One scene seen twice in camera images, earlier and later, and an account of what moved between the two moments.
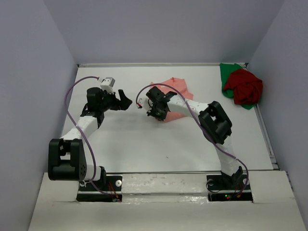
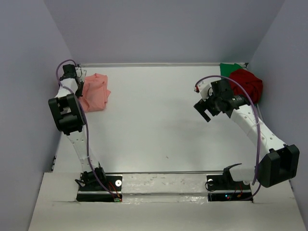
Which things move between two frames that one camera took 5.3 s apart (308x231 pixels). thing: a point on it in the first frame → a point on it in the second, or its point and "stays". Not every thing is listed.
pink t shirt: [177, 85] → [95, 93]
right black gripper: [151, 112] → [201, 106]
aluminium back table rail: [152, 65] stays
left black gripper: [123, 104] → [79, 94]
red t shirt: [247, 88] stays
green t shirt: [225, 69] stays
